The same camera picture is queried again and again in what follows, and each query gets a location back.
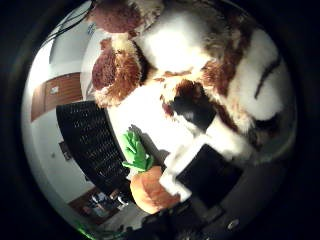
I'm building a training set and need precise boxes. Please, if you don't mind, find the brown spotted white plush toy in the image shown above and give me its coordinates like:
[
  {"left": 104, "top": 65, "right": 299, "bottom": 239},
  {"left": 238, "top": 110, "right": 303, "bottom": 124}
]
[{"left": 87, "top": 0, "right": 294, "bottom": 161}]

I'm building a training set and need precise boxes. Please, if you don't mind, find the orange carrot plush toy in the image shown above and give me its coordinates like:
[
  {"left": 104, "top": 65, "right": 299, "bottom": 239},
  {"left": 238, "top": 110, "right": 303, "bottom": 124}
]
[{"left": 120, "top": 130, "right": 182, "bottom": 215}]

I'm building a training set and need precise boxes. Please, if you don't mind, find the black plastic mesh basket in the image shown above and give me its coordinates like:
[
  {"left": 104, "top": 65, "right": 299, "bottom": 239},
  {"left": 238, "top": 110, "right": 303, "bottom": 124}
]
[{"left": 55, "top": 100, "right": 134, "bottom": 198}]

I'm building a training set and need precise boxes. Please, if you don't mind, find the brown wooden door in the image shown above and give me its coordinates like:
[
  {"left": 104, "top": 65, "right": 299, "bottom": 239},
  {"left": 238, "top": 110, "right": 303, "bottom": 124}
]
[{"left": 30, "top": 72, "right": 84, "bottom": 123}]

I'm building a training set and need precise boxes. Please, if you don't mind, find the dark framed wall picture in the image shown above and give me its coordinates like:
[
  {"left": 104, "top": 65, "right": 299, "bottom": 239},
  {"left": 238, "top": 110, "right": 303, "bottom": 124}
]
[{"left": 59, "top": 141, "right": 73, "bottom": 162}]

